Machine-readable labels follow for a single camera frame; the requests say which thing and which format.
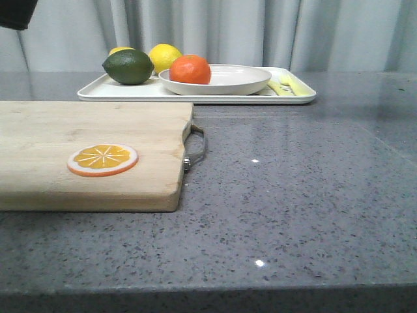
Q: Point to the beige round plate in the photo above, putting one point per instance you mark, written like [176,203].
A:
[225,80]

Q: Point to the wooden cutting board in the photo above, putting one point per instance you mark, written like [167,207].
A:
[37,138]

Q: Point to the whole orange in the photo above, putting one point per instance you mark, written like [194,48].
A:
[190,69]

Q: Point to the metal cutting board handle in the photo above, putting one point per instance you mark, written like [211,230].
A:
[195,146]

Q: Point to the yellow-green plastic fork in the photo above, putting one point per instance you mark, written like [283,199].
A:
[297,88]

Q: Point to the grey pleated curtain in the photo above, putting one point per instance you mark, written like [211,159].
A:
[334,36]

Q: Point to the white rectangular bear tray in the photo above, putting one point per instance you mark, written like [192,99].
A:
[105,88]

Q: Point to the yellow lemon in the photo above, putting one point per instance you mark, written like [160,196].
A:
[163,55]
[118,49]

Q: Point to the green lime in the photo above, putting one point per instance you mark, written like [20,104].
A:
[129,67]

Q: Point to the orange slice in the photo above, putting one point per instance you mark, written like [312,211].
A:
[102,160]

